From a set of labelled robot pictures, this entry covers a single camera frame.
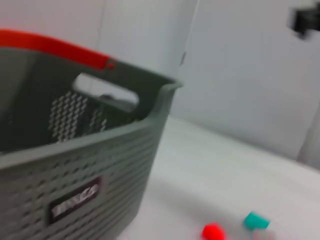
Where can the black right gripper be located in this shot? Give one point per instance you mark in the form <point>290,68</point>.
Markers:
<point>305,20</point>

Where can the grey-green perforated storage bin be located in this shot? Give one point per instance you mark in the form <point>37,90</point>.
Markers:
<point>100,162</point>

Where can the teal square flat brick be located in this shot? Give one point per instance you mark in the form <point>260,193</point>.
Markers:
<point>255,220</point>

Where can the red sloped toy brick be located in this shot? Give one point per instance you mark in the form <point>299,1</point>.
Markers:
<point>212,231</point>

